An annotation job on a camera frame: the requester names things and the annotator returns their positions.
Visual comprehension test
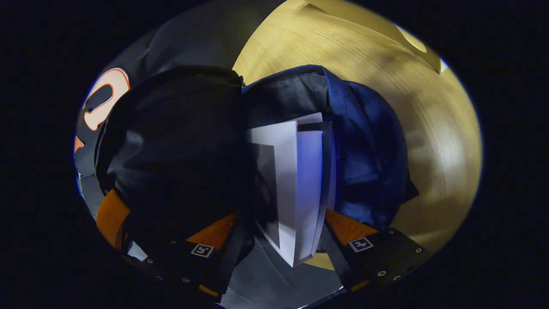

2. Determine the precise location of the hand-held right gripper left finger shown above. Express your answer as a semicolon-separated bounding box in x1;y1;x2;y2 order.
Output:
142;212;248;300

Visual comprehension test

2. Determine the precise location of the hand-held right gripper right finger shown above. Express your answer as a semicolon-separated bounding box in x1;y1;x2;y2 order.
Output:
320;209;429;293

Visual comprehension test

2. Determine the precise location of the black spine book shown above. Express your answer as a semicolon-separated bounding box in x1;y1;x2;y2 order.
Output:
247;112;336;267

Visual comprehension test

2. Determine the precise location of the blue schoolbag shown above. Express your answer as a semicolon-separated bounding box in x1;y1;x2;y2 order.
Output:
95;64;420;308

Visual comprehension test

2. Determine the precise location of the white bookshelf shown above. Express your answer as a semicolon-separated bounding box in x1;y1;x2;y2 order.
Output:
305;0;449;74

